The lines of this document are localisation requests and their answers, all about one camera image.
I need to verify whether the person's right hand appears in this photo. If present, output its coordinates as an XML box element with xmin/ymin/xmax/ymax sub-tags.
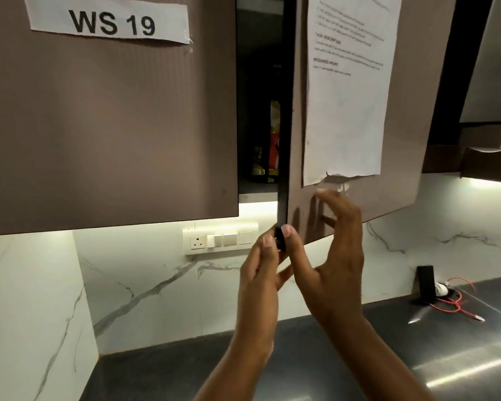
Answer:
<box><xmin>281</xmin><ymin>189</ymin><xmax>365</xmax><ymax>331</ymax></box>

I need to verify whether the person's left hand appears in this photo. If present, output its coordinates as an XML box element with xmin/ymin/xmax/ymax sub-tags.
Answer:
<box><xmin>233</xmin><ymin>234</ymin><xmax>295</xmax><ymax>352</ymax></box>

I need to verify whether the brown cabinet door with sheet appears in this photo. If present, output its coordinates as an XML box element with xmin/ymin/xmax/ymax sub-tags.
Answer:
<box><xmin>277</xmin><ymin>0</ymin><xmax>458</xmax><ymax>248</ymax></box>

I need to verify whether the person's right forearm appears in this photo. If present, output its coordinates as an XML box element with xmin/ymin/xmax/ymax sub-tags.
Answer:
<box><xmin>317</xmin><ymin>315</ymin><xmax>438</xmax><ymax>401</ymax></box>

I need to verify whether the person's left forearm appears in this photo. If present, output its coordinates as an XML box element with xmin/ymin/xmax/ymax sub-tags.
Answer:
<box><xmin>193</xmin><ymin>340</ymin><xmax>276</xmax><ymax>401</ymax></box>

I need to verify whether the dark bottle with yellow label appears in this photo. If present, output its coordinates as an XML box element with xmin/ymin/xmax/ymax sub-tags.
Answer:
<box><xmin>250</xmin><ymin>145</ymin><xmax>270</xmax><ymax>184</ymax></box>

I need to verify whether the yellow red snack packet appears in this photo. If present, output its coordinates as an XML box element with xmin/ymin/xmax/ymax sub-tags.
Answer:
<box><xmin>268</xmin><ymin>100</ymin><xmax>281</xmax><ymax>173</ymax></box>

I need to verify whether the black power adapter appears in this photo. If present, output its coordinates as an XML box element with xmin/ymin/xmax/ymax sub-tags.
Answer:
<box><xmin>416</xmin><ymin>265</ymin><xmax>436</xmax><ymax>305</ymax></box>

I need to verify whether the white printed paper sheet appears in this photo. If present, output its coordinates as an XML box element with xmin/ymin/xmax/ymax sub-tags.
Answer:
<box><xmin>302</xmin><ymin>0</ymin><xmax>403</xmax><ymax>188</ymax></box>

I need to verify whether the dark cabinet body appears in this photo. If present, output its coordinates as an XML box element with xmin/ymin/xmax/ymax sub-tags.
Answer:
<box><xmin>236</xmin><ymin>0</ymin><xmax>285</xmax><ymax>196</ymax></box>

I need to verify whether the brown cabinet door with label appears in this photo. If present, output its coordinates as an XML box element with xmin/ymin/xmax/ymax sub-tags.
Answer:
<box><xmin>0</xmin><ymin>0</ymin><xmax>240</xmax><ymax>238</ymax></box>

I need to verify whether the white paper label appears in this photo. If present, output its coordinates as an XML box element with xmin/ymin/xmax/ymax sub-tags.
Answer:
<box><xmin>23</xmin><ymin>0</ymin><xmax>192</xmax><ymax>45</ymax></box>

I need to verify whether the cream wall switch panel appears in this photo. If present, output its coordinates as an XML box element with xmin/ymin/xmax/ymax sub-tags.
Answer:
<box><xmin>182</xmin><ymin>222</ymin><xmax>260</xmax><ymax>256</ymax></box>

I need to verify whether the red cable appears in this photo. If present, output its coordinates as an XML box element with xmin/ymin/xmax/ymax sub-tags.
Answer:
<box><xmin>429</xmin><ymin>277</ymin><xmax>486</xmax><ymax>323</ymax></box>

